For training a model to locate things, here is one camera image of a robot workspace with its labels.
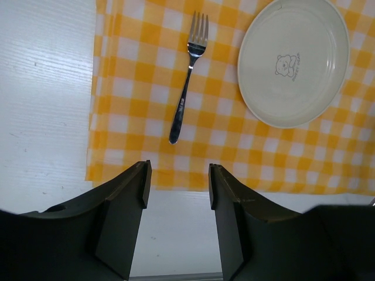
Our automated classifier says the yellow white checkered cloth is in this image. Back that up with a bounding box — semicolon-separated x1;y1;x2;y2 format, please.
86;1;374;195

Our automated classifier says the aluminium front rail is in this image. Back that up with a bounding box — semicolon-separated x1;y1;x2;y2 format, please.
129;272;223;281

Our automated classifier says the silver fork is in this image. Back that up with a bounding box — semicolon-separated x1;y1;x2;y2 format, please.
169;12;209;145

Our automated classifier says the cream round plate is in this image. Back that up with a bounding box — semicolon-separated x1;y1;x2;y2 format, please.
237;1;350;128

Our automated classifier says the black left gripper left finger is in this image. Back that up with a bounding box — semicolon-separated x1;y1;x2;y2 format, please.
1;161;152;280

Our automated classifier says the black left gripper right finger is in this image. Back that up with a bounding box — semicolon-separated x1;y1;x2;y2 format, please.
209;164;374;280

